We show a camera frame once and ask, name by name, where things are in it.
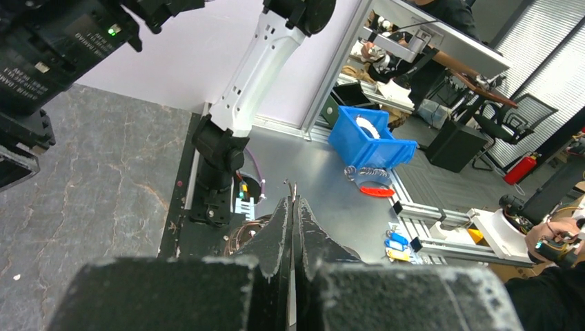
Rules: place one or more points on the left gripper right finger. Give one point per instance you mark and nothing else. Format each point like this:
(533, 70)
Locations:
(338, 291)

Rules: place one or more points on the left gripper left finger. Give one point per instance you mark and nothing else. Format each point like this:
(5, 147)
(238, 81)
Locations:
(248, 290)

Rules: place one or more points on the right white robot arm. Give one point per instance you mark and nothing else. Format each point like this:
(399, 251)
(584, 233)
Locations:
(47, 45)

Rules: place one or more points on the operator hand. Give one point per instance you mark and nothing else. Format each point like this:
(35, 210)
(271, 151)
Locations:
(550, 230)

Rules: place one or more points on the yellow key tag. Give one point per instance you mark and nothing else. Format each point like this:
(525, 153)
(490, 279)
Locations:
(396, 255)

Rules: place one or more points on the blue key tag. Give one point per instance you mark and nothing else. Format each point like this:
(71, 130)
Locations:
(395, 241)

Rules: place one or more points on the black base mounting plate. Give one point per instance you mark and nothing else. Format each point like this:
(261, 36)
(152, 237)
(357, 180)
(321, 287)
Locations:
(201, 228)

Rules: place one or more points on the blue plastic storage bin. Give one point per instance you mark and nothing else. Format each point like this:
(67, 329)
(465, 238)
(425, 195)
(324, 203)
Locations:
(362, 139)

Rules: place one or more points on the black computer tower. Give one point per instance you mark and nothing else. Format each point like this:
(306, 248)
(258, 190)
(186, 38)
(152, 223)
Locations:
(455, 146)

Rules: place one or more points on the red fire extinguisher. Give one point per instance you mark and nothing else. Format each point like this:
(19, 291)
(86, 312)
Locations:
(521, 169)

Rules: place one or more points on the black office chair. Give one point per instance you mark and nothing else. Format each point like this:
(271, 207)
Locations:
(508, 124)

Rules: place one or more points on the red handled tool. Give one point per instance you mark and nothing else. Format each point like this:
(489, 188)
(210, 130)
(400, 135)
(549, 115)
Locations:
(377, 192)

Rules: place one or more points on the aluminium frame post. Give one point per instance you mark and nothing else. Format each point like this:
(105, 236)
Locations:
(334, 44)

